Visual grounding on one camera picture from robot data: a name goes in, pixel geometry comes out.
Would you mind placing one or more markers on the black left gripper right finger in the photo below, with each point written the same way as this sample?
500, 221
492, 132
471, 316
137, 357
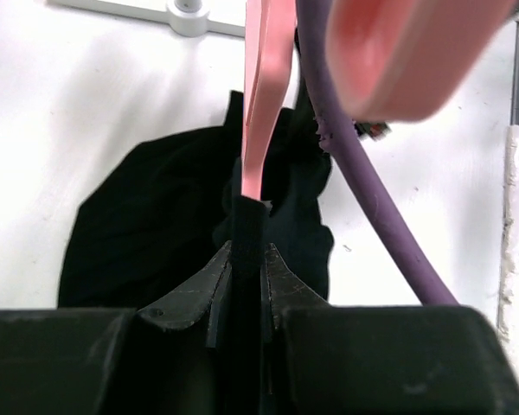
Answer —
379, 360

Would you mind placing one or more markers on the black t shirt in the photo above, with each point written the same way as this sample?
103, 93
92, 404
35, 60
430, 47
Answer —
166, 209

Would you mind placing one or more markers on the metal clothes rack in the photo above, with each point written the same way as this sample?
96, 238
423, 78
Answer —
186, 18

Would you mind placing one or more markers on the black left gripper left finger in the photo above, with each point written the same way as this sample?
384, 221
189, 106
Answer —
114, 361

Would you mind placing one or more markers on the pink plastic hanger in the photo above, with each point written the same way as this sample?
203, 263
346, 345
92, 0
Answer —
388, 60

